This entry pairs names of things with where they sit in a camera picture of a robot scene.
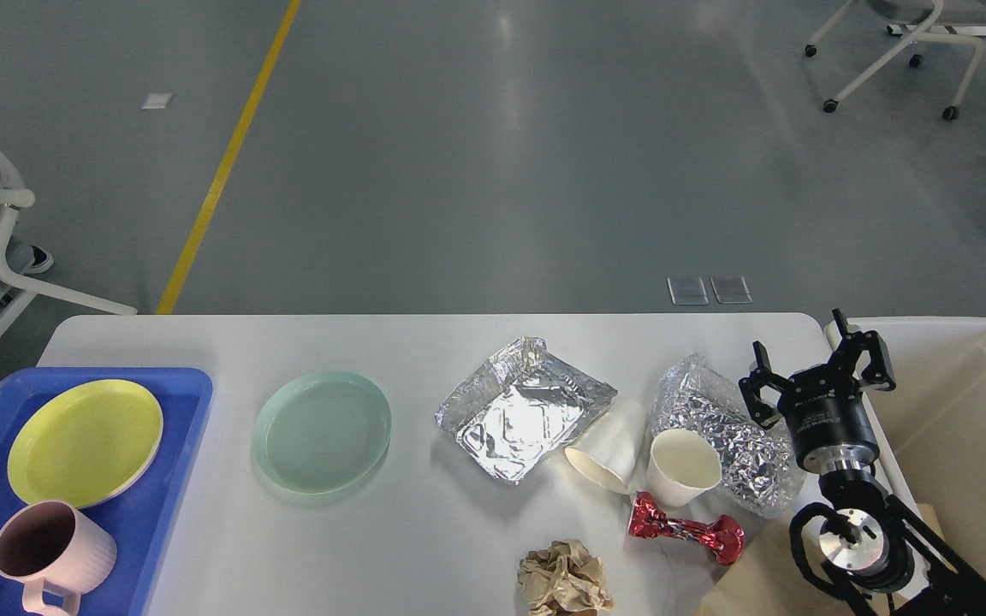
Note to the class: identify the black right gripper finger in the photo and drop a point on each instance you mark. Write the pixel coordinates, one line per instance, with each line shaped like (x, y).
(763, 413)
(861, 358)

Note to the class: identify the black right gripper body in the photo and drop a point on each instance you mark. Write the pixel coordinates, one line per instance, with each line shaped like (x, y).
(825, 414)

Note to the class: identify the light green plate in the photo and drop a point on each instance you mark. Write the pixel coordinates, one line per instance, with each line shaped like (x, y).
(322, 433)

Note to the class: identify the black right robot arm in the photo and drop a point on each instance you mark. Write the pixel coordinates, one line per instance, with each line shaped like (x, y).
(859, 540)

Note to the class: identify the crumpled aluminium foil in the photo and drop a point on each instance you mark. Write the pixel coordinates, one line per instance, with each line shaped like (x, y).
(759, 469)

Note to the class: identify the upright white paper cup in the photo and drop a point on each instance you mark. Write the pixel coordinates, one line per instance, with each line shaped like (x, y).
(682, 466)

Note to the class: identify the beige plastic bin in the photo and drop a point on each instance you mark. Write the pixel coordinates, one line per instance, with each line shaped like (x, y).
(935, 420)

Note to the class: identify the red foil wrapper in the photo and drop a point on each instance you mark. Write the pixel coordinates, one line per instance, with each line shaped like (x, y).
(723, 538)

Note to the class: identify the lying white paper cup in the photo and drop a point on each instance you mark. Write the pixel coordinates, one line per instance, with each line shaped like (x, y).
(608, 450)

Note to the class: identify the brown paper bag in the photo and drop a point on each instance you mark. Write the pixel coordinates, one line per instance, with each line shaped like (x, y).
(765, 581)

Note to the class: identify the flat aluminium foil tray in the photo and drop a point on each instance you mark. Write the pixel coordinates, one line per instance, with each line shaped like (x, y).
(519, 405)

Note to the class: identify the crumpled brown paper ball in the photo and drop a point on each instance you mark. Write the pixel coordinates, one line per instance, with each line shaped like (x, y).
(564, 579)

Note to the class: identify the white chair base bar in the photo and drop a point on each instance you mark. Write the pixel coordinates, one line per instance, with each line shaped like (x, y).
(978, 31)

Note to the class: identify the white wheeled chair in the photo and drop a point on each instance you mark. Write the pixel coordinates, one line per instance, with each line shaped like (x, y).
(923, 14)

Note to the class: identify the yellow plate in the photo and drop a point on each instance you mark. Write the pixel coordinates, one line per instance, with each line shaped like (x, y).
(86, 445)

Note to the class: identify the black sneaker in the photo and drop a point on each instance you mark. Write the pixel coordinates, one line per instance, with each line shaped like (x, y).
(42, 261)

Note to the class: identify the blue plastic tray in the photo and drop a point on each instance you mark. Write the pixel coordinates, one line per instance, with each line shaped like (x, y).
(141, 519)

